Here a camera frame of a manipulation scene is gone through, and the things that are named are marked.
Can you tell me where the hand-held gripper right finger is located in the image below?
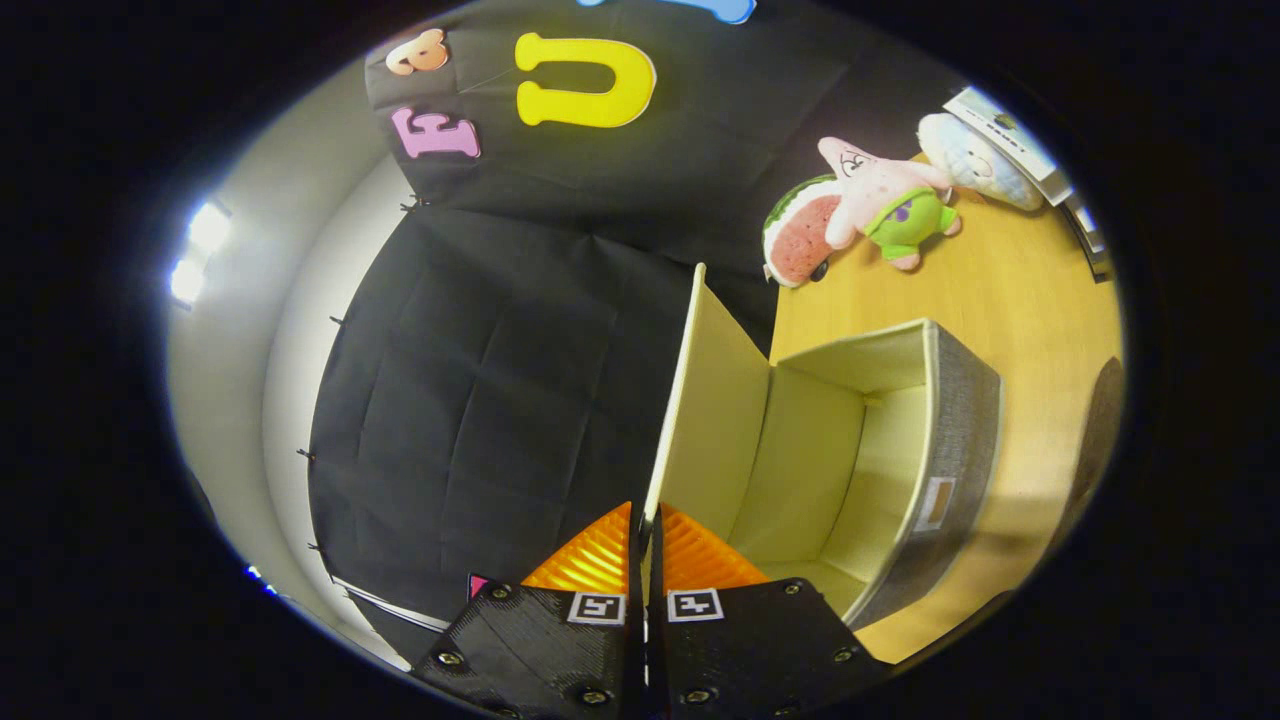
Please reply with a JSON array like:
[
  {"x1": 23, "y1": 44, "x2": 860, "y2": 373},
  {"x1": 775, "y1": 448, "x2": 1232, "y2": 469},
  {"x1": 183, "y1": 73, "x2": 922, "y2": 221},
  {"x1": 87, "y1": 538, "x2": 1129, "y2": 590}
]
[{"x1": 648, "y1": 502, "x2": 894, "y2": 720}]

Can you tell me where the white fluffy plush toy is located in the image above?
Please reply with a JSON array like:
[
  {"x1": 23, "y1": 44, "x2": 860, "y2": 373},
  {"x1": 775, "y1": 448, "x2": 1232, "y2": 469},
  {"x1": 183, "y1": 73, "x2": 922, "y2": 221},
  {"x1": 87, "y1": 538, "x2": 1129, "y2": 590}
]
[{"x1": 917, "y1": 112, "x2": 1044, "y2": 213}]

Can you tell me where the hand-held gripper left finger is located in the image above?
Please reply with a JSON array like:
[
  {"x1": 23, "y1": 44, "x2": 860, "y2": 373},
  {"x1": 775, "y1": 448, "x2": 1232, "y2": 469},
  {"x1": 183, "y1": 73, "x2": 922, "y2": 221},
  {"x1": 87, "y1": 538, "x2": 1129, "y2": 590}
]
[{"x1": 409, "y1": 501, "x2": 646, "y2": 720}]

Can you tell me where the watermelon slice plush toy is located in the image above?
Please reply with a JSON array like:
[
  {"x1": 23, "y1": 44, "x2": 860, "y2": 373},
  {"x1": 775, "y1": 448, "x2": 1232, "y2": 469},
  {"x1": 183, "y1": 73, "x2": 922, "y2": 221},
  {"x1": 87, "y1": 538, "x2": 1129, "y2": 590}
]
[{"x1": 762, "y1": 175, "x2": 844, "y2": 289}]

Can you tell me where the thin white book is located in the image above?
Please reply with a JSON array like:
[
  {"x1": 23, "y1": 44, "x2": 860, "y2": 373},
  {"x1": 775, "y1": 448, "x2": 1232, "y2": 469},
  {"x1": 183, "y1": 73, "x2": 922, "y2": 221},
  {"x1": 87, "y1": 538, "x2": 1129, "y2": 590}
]
[{"x1": 1055, "y1": 180, "x2": 1100, "y2": 234}]

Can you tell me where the white book with portrait cover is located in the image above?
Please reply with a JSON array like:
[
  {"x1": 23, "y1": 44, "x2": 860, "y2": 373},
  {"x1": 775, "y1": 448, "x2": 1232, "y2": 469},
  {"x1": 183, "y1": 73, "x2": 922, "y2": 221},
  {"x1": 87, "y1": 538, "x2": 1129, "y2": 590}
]
[{"x1": 943, "y1": 86, "x2": 1060, "y2": 206}]

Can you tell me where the thick white book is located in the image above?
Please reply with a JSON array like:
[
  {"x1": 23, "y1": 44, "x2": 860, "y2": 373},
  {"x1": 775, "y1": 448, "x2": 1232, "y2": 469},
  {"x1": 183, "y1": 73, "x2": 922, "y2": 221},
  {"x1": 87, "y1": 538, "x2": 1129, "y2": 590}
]
[{"x1": 1075, "y1": 222, "x2": 1114, "y2": 284}]

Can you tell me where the pink starfish plush toy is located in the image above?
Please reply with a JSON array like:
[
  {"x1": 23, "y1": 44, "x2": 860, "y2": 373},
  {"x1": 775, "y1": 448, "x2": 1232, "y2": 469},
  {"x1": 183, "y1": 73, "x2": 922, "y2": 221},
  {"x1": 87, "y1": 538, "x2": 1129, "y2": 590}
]
[{"x1": 817, "y1": 137, "x2": 964, "y2": 273}]

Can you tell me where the brown fuzzy shoe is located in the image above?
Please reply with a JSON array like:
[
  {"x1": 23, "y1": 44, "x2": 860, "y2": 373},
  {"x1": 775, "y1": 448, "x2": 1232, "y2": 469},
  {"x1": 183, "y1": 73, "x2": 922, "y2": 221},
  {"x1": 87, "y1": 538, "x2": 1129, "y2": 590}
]
[{"x1": 1063, "y1": 357, "x2": 1127, "y2": 533}]

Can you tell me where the grey fabric storage box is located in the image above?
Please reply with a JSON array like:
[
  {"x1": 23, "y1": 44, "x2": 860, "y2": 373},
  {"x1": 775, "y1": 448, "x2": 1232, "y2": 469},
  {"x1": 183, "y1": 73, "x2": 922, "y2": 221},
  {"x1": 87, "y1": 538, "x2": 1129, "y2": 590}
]
[{"x1": 640, "y1": 263, "x2": 1003, "y2": 633}]

